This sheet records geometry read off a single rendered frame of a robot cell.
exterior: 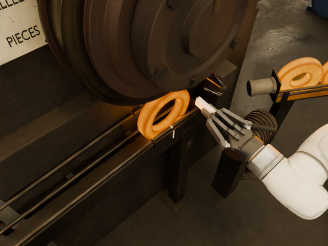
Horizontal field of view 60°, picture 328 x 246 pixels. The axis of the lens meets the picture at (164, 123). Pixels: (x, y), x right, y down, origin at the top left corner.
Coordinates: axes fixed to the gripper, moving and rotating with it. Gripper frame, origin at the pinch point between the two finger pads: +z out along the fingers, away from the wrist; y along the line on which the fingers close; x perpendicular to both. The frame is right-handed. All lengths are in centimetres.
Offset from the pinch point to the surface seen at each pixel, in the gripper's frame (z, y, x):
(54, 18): 10, -33, 41
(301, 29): 37, 169, -78
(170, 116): 6.3, -8.0, -5.0
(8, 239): 7, -64, -13
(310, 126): -22, 88, -73
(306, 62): -10.1, 36.2, 4.6
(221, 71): 4.5, 10.7, 5.1
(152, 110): 5.3, -16.6, 7.5
